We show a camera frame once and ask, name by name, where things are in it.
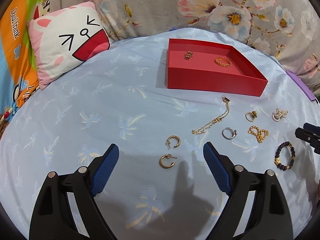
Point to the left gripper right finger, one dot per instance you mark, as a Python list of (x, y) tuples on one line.
[(270, 216)]

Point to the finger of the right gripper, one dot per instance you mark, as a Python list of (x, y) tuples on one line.
[(311, 128), (309, 136)]

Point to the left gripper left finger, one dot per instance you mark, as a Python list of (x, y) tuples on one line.
[(52, 216)]

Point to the small gold link charm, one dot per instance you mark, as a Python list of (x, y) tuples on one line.
[(188, 55)]

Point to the red jewelry tray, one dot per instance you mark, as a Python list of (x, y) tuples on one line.
[(213, 67)]

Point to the purple foam mat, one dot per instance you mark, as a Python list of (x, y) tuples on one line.
[(302, 86)]

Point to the light blue palm sheet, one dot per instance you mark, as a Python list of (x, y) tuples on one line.
[(119, 97)]

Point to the grey floral blanket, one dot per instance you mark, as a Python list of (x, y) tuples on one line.
[(285, 29)]

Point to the colourful cartoon blanket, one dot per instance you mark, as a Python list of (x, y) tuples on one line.
[(18, 68)]

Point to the white pink cat pillow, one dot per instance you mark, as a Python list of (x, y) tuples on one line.
[(64, 39)]

